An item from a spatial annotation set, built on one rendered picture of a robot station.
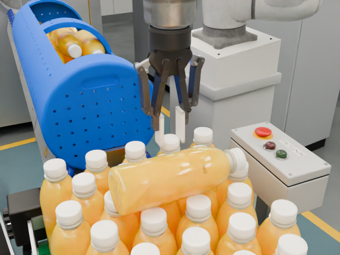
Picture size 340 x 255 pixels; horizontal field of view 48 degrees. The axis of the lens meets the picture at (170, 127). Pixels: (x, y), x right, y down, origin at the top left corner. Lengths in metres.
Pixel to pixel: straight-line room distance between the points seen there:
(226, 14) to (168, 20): 0.75
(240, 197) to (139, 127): 0.40
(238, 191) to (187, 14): 0.30
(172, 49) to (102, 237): 0.32
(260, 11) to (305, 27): 1.10
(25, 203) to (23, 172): 1.96
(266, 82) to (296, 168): 0.75
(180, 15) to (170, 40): 0.04
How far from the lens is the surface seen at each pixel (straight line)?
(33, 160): 2.91
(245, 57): 1.38
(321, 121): 2.93
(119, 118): 0.93
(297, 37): 2.43
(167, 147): 0.76
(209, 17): 1.40
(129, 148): 0.75
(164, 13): 0.64
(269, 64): 1.48
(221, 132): 1.43
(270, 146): 0.80
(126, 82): 0.90
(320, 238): 2.30
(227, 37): 1.40
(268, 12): 1.36
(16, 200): 0.86
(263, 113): 1.55
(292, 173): 0.75
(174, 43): 0.66
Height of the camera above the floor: 1.51
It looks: 28 degrees down
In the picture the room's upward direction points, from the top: straight up
